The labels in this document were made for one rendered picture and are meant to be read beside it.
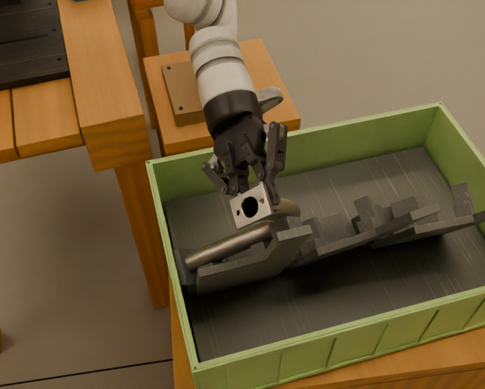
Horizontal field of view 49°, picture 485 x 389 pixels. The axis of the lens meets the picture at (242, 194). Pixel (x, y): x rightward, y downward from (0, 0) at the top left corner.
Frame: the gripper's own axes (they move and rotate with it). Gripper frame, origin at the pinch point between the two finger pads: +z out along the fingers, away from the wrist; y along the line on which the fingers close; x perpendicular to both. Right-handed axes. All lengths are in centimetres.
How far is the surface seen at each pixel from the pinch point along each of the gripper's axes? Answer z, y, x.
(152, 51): -84, -64, 62
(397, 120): -19, 6, 50
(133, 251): -31, -112, 80
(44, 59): -61, -57, 15
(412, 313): 18.0, 3.9, 26.4
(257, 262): 5.3, -8.6, 8.5
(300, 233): 5.2, 2.7, 3.2
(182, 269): 1.8, -23.1, 8.3
